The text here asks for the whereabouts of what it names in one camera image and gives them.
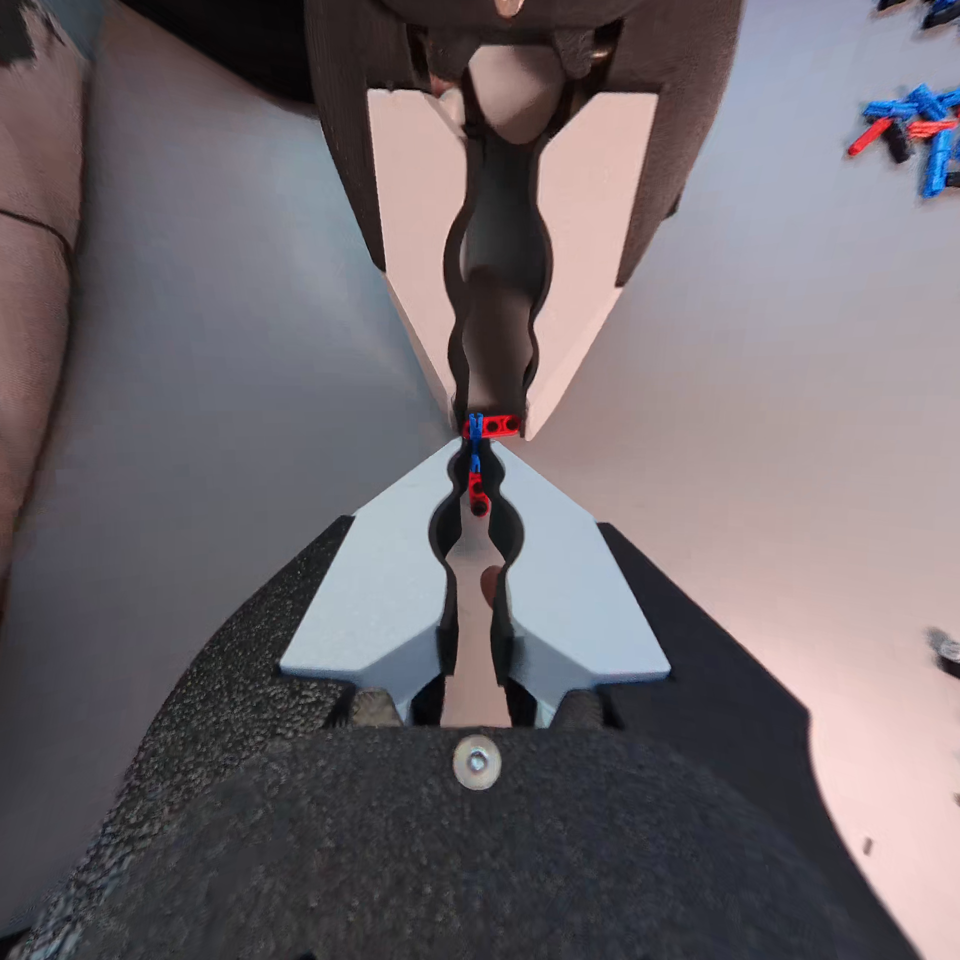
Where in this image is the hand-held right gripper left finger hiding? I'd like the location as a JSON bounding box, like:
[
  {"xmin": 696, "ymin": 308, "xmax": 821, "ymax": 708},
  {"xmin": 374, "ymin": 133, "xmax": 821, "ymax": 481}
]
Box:
[{"xmin": 279, "ymin": 438, "xmax": 460, "ymax": 725}]

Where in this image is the red angled lego beam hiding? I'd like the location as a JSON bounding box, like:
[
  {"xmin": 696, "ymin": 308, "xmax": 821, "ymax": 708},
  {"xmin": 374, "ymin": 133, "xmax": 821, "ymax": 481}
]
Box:
[{"xmin": 460, "ymin": 411, "xmax": 523, "ymax": 519}]

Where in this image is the pile of blue lego pins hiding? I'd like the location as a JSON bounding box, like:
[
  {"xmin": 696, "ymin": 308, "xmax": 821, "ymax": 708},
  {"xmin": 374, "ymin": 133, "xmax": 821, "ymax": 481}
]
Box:
[{"xmin": 846, "ymin": 0, "xmax": 960, "ymax": 201}]

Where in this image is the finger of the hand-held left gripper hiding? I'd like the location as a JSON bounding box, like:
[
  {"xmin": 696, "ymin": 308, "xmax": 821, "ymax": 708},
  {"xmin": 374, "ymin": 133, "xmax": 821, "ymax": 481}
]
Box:
[
  {"xmin": 366, "ymin": 88, "xmax": 471, "ymax": 435},
  {"xmin": 523, "ymin": 90, "xmax": 661, "ymax": 442}
]

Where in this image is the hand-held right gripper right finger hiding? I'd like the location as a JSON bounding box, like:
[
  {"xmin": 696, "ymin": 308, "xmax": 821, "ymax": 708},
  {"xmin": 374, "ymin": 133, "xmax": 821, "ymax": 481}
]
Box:
[{"xmin": 487, "ymin": 438, "xmax": 672, "ymax": 725}]

